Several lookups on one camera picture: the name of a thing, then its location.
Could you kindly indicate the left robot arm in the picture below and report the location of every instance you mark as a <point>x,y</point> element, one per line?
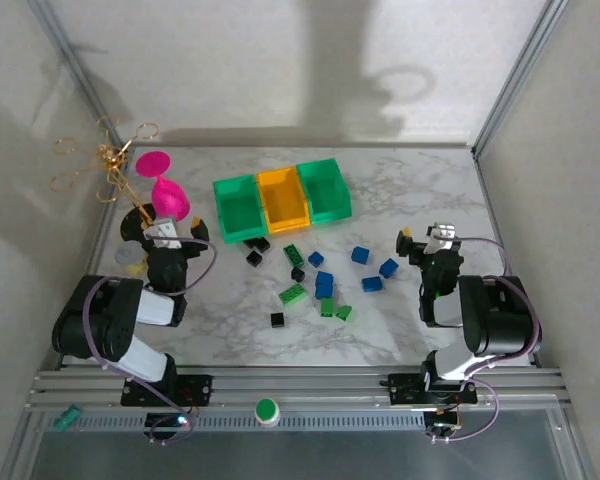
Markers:
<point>150,306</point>

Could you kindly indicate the aluminium mounting rail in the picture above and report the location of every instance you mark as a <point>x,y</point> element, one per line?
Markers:
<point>305,387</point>

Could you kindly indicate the blue lego brick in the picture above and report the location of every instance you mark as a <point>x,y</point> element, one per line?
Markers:
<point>316,258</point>
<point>360,254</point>
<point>324,277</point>
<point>371,283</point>
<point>323,292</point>
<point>388,267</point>

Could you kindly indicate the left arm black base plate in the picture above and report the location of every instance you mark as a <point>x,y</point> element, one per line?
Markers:
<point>200,390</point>

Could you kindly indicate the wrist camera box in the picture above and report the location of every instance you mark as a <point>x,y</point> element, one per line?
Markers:
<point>442,235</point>
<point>162,234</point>

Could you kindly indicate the green square lego brick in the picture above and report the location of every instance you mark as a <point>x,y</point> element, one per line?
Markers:
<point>326,307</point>

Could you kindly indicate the gold jar with grey lid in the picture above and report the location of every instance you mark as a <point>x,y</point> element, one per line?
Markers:
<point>127,254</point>

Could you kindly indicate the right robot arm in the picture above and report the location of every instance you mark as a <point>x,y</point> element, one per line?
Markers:
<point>495,320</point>

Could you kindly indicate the dark green lego brick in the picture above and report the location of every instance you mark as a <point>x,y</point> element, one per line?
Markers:
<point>293,253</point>

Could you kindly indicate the teal connector block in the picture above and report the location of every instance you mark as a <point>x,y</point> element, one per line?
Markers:
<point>66,418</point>

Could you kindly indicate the pink plastic wine glass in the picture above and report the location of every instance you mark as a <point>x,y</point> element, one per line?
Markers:
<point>169,197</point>

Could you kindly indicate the green sloped lego brick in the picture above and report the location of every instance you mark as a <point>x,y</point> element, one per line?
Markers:
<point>343,314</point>

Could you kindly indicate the green plastic bin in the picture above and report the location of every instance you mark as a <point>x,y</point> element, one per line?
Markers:
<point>240,212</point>
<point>325,192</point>

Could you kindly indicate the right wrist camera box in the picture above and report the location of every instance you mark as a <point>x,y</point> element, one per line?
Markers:
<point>442,235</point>

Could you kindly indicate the light green long lego brick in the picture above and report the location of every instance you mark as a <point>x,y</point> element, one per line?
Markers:
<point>293,294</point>

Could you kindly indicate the green push button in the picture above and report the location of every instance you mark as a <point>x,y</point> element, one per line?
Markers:
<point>267,409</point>

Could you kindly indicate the small controller board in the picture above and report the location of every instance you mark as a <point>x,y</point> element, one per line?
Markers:
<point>442,426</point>
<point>162,422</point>

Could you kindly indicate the yellow plastic bin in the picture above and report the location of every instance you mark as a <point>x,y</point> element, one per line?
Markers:
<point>282,200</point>

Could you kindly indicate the aluminium frame post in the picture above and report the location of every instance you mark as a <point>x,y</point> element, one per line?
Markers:
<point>70,50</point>
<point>517,75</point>

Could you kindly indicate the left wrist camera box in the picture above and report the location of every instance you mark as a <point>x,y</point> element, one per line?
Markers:
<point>162,234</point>

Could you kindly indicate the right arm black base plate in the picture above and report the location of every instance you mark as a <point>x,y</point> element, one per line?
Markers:
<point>405,390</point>

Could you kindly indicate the black lego cube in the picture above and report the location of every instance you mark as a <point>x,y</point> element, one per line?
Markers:
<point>297,273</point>
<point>263,244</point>
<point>277,319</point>
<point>254,258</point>
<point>250,243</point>

